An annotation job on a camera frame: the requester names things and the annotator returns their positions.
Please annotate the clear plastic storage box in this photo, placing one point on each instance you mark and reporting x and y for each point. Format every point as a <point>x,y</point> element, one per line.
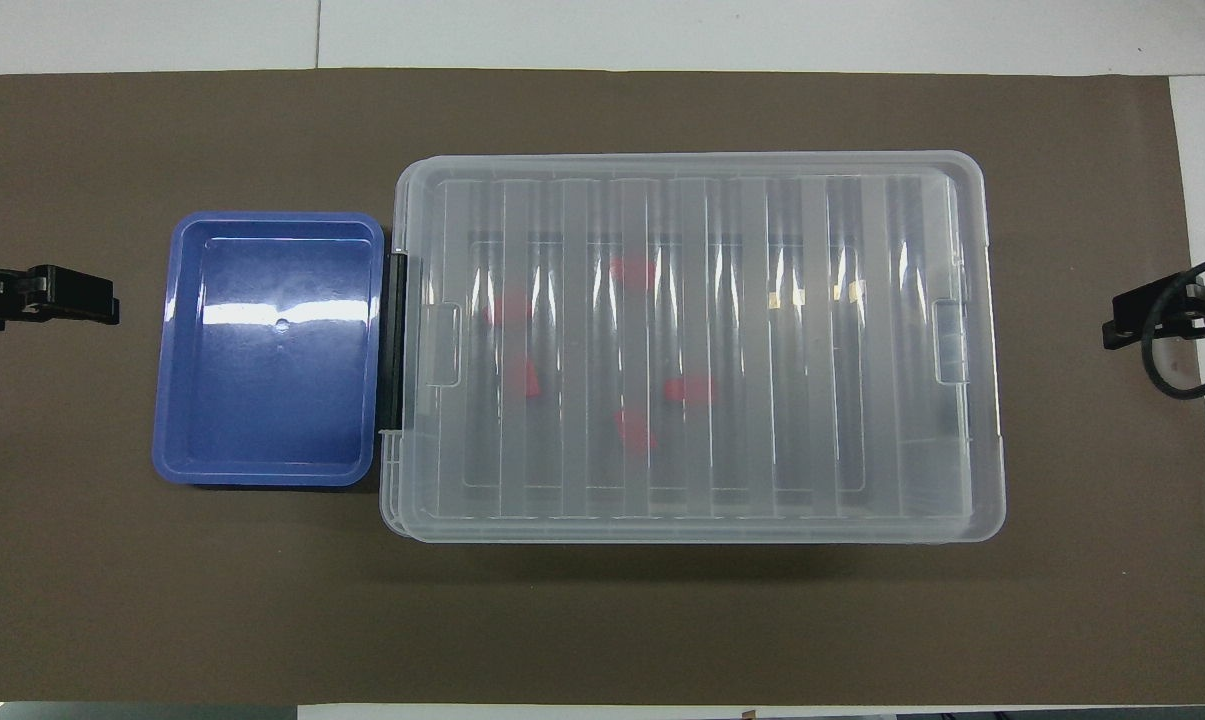
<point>389,500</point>

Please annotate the clear ribbed box lid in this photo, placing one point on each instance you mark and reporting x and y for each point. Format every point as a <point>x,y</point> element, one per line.
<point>762,350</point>

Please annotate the red toy block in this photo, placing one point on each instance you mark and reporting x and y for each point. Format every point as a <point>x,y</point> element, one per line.
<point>689,389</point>
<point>630,272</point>
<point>634,431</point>
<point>528,380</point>
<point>508,309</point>

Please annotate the blue plastic tray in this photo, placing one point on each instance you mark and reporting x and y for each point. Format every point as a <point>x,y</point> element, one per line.
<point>262,400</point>

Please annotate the brown table mat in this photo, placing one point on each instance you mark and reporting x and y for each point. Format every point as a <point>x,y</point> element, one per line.
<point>162,600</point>

